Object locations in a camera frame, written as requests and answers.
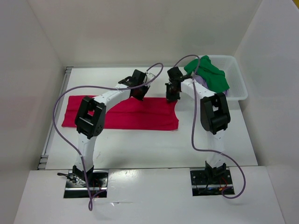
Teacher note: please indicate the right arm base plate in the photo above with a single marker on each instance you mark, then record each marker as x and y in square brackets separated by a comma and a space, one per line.
[201, 186]

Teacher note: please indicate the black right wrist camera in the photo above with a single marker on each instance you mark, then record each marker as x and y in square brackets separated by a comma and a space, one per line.
[175, 74]

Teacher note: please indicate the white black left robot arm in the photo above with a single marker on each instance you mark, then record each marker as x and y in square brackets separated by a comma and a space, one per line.
[91, 115]

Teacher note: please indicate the red t shirt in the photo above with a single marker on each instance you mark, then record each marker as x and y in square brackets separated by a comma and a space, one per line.
[149, 114]

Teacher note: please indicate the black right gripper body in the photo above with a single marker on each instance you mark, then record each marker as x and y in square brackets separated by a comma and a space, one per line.
[172, 94]

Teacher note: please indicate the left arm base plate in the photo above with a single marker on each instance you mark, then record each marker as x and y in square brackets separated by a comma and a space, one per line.
[74, 188]

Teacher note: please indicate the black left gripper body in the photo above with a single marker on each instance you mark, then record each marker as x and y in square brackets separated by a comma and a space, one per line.
[141, 92]

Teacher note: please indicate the green t shirt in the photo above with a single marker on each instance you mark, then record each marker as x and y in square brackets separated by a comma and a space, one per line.
[207, 69]

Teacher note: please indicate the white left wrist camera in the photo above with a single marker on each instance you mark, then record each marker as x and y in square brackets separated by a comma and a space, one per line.
[148, 78]

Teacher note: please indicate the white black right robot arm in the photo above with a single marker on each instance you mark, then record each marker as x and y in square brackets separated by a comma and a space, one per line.
[213, 107]

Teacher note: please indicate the lavender t shirt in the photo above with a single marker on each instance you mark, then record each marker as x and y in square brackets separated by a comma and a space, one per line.
[211, 86]

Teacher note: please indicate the white plastic basket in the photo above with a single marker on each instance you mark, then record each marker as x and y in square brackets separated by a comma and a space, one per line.
[229, 65]

